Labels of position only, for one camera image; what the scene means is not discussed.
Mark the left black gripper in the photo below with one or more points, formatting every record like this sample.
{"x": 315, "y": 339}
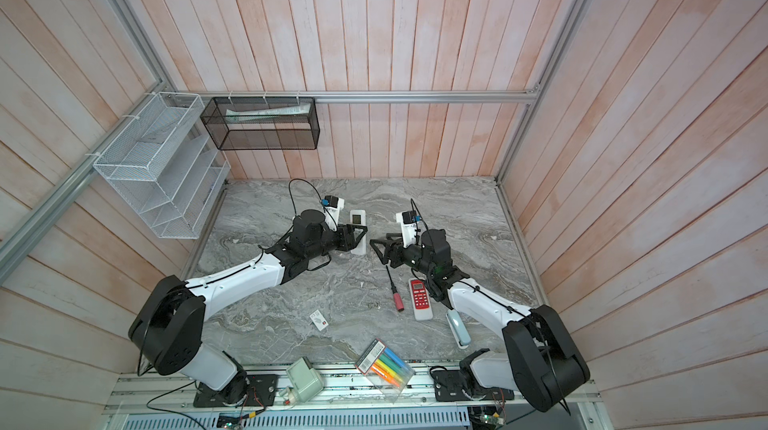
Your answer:
{"x": 347, "y": 236}

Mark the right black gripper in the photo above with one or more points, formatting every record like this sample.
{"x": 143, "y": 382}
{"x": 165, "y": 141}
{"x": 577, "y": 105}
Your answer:
{"x": 393, "y": 247}

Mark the red handled screwdriver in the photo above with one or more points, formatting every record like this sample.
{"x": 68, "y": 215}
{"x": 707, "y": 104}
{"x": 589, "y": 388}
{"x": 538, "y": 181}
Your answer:
{"x": 395, "y": 293}

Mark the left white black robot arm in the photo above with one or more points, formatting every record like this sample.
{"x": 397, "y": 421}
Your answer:
{"x": 168, "y": 329}

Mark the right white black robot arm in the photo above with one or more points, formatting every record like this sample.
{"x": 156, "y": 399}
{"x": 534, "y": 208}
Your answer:
{"x": 540, "y": 358}

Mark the red white remote control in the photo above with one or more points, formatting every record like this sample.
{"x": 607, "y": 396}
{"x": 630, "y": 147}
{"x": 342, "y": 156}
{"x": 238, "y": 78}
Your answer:
{"x": 420, "y": 300}

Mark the small white card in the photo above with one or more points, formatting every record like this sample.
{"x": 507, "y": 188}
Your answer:
{"x": 318, "y": 320}

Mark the clear box of markers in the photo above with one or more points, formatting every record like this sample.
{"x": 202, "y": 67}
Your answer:
{"x": 384, "y": 370}

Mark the pale green square device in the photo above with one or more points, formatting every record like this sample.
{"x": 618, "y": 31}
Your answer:
{"x": 306, "y": 382}

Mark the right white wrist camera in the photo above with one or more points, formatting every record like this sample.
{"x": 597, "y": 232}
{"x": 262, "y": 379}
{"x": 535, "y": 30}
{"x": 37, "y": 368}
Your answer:
{"x": 408, "y": 221}

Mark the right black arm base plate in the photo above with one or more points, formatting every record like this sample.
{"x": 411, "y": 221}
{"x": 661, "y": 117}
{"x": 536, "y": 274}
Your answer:
{"x": 459, "y": 385}

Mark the black wire mesh basket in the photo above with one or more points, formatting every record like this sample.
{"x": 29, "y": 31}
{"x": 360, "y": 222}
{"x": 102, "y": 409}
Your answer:
{"x": 262, "y": 123}

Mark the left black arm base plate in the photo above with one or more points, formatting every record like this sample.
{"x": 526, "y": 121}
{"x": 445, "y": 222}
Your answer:
{"x": 250, "y": 390}

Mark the white wire mesh shelf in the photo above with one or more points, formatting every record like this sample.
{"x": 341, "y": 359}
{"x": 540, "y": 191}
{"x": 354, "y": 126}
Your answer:
{"x": 170, "y": 175}

